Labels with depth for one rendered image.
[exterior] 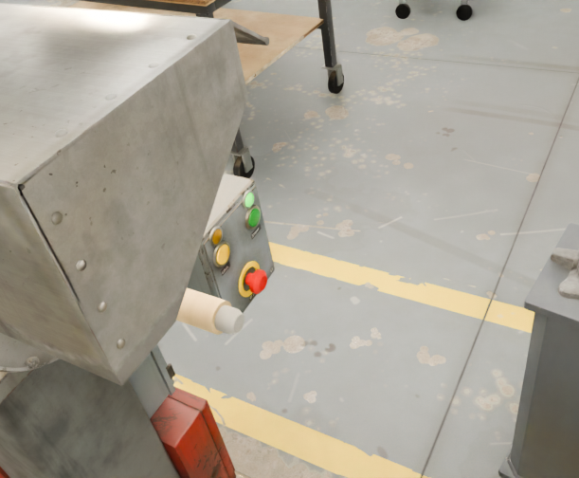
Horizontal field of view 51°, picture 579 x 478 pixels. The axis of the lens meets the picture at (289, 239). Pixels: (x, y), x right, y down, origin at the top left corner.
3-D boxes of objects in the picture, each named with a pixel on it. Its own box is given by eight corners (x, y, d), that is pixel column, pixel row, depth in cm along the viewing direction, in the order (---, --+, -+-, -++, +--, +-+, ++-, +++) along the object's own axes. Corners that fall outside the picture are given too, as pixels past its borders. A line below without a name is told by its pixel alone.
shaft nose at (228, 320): (227, 326, 57) (212, 333, 55) (230, 303, 57) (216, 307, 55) (245, 333, 57) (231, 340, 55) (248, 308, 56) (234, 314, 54)
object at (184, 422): (129, 475, 150) (73, 388, 126) (159, 433, 158) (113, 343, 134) (211, 519, 139) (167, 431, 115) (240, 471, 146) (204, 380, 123)
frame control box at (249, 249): (109, 339, 110) (52, 229, 93) (179, 261, 123) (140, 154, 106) (221, 383, 99) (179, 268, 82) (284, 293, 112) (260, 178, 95)
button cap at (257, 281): (239, 293, 100) (234, 276, 98) (251, 277, 103) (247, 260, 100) (259, 300, 98) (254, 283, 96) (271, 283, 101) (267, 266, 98)
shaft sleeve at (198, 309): (92, 282, 66) (69, 287, 63) (95, 253, 65) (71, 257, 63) (229, 329, 58) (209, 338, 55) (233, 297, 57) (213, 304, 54)
